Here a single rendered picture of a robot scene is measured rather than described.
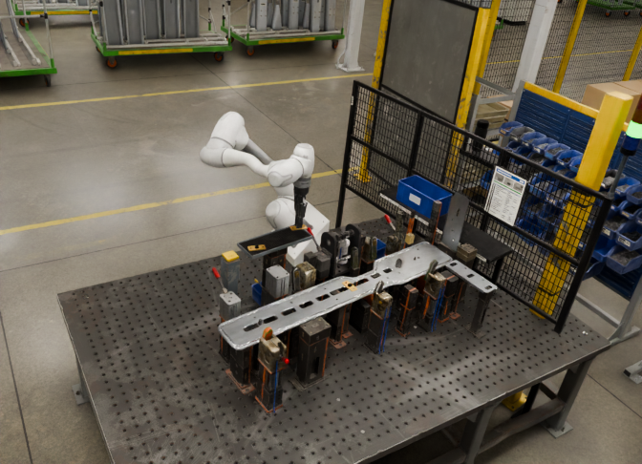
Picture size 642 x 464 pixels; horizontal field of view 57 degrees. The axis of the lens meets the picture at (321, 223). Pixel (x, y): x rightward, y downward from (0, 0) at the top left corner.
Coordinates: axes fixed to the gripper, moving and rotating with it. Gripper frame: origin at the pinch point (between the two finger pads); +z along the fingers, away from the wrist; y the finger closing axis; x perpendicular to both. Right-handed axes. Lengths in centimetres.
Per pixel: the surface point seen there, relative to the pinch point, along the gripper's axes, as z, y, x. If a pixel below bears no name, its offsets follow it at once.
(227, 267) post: 12.4, 13.1, -40.0
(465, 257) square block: 22, 25, 90
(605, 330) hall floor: 125, 14, 250
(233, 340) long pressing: 24, 50, -47
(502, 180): -13, 7, 117
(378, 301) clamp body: 23, 44, 26
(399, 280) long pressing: 25, 31, 46
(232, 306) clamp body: 20, 32, -43
